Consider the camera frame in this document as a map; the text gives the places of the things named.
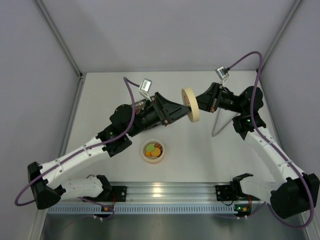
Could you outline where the cream round box lid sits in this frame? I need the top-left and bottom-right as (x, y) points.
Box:
(181, 87), (200, 123)

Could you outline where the red brown sushi snack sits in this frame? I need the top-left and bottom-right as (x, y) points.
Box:
(154, 143), (162, 149)

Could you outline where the green round cookie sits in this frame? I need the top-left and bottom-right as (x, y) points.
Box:
(145, 143), (155, 153)

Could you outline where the orange round cracker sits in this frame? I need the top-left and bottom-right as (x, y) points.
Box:
(151, 147), (162, 157)

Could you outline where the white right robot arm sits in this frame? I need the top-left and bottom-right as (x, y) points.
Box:
(196, 83), (320, 219)

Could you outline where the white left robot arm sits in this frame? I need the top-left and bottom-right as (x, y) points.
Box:
(27, 88), (200, 210)

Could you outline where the black floral square plate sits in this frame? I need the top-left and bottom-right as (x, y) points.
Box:
(147, 124), (166, 131)

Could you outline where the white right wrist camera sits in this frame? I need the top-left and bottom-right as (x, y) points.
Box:
(215, 66), (230, 86)

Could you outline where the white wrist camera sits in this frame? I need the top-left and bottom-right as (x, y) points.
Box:
(215, 66), (230, 86)
(139, 78), (152, 100)

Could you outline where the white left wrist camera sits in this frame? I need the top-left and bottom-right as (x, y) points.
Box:
(139, 78), (152, 100)

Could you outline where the left aluminium frame post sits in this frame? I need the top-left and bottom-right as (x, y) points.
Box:
(32, 0), (85, 157)

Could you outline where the aluminium frame post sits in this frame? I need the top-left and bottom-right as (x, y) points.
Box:
(256, 0), (305, 161)
(32, 0), (85, 157)

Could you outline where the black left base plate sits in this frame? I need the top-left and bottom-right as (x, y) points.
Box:
(106, 185), (127, 203)

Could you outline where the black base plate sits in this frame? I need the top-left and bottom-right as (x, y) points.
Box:
(106, 185), (127, 203)
(215, 184), (249, 202)

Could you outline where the aluminium mounting rail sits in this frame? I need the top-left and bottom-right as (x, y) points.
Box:
(111, 182), (227, 204)

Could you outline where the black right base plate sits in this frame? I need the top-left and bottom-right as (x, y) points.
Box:
(215, 184), (249, 202)

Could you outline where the grey slotted cable duct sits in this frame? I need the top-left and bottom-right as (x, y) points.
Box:
(47, 203), (237, 215)

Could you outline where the right aluminium frame post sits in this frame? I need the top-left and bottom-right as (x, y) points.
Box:
(256, 0), (305, 161)

